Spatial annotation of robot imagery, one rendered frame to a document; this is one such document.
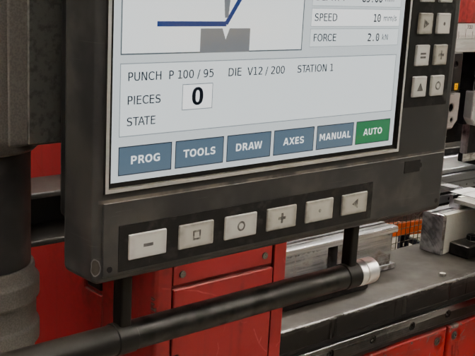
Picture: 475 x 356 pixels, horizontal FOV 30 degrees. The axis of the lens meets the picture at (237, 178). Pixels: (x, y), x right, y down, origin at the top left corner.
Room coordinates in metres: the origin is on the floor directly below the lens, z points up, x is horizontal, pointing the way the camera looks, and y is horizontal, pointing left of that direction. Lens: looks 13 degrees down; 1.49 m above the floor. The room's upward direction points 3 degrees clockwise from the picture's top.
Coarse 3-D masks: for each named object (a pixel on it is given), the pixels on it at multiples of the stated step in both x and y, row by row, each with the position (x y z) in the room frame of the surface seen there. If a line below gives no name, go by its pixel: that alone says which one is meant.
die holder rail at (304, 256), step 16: (368, 224) 1.84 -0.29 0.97; (384, 224) 1.86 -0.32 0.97; (304, 240) 1.70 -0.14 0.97; (320, 240) 1.70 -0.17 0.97; (336, 240) 1.71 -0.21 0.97; (368, 240) 1.78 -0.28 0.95; (384, 240) 1.81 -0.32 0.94; (288, 256) 1.62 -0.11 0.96; (304, 256) 1.65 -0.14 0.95; (320, 256) 1.68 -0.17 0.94; (336, 256) 1.72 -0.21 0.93; (384, 256) 1.82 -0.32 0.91; (288, 272) 1.63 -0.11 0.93; (304, 272) 1.65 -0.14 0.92
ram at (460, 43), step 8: (464, 0) 1.92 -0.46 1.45; (472, 0) 1.94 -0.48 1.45; (464, 8) 1.92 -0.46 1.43; (472, 8) 1.94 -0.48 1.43; (464, 16) 1.92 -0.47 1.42; (472, 16) 1.94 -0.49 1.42; (464, 40) 1.93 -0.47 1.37; (472, 40) 1.95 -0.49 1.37; (456, 48) 1.91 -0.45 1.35; (464, 48) 1.93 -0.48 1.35; (472, 48) 1.95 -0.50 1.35
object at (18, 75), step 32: (0, 0) 0.72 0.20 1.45; (0, 32) 0.72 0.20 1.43; (0, 64) 0.72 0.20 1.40; (0, 96) 0.72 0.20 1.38; (0, 128) 0.72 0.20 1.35; (0, 160) 0.73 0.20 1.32; (0, 192) 0.73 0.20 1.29; (0, 224) 0.73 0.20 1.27; (0, 256) 0.73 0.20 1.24; (32, 256) 0.78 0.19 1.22; (0, 288) 0.72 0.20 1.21; (32, 288) 0.75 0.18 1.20; (0, 320) 0.72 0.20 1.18; (32, 320) 0.76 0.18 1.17; (0, 352) 0.72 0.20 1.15
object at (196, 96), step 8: (184, 88) 0.71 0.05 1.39; (192, 88) 0.71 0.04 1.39; (200, 88) 0.72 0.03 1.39; (208, 88) 0.73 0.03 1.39; (184, 96) 0.71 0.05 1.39; (192, 96) 0.71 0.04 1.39; (200, 96) 0.72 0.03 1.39; (208, 96) 0.73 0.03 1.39; (184, 104) 0.71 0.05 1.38; (192, 104) 0.71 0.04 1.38; (200, 104) 0.72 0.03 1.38; (208, 104) 0.73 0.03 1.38
